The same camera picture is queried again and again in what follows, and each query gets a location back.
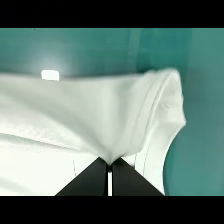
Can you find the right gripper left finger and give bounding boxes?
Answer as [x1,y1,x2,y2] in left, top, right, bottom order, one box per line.
[55,156,109,197]

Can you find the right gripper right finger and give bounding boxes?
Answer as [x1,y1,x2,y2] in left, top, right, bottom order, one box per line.
[111,157,165,197]

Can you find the white T-shirt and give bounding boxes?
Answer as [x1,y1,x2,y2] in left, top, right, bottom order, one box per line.
[0,67,187,197]

